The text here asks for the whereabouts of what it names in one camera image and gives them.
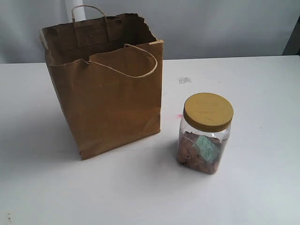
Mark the brown paper bag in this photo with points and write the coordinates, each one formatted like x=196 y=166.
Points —
x=107 y=74

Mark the clear jar with yellow lid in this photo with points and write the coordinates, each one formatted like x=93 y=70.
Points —
x=204 y=131

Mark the clear plastic scrap on table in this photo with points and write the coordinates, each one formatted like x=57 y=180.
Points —
x=183 y=80

